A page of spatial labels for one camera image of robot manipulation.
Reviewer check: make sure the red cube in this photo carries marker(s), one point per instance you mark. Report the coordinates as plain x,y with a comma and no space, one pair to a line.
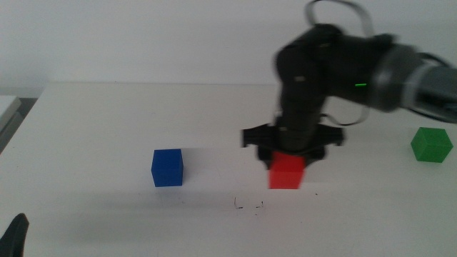
286,173

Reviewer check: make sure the blue cube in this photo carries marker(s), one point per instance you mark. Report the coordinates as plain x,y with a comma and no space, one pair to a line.
167,169

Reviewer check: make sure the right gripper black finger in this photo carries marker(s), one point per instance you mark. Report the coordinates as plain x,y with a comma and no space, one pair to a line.
266,157
314,157

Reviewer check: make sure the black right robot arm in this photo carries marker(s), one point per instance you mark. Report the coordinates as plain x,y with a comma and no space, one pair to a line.
339,64

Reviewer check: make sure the green cube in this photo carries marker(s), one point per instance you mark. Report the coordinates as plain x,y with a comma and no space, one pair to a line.
431,145

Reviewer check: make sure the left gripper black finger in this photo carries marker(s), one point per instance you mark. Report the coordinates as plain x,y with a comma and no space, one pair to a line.
15,237

